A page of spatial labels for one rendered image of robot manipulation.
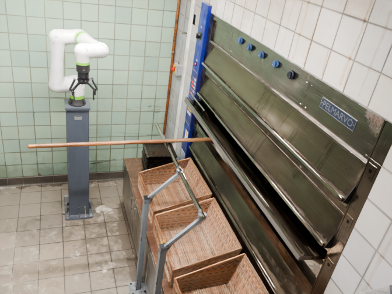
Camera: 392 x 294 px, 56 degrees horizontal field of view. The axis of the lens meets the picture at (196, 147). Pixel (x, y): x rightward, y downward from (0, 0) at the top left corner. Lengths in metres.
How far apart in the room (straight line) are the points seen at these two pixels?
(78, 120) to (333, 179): 2.29
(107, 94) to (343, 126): 2.75
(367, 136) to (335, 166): 0.22
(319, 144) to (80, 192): 2.54
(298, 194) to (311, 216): 0.14
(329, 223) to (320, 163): 0.28
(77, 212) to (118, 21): 1.89
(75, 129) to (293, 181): 2.06
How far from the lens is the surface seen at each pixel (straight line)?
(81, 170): 3.64
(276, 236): 2.24
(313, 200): 1.92
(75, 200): 3.85
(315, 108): 1.88
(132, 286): 3.34
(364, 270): 1.73
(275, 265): 2.30
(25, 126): 4.12
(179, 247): 2.86
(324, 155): 1.82
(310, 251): 1.88
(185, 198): 3.32
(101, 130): 4.16
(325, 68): 1.82
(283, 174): 2.10
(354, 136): 1.69
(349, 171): 1.72
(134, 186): 3.40
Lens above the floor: 2.58
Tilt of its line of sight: 29 degrees down
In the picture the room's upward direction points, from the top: 9 degrees clockwise
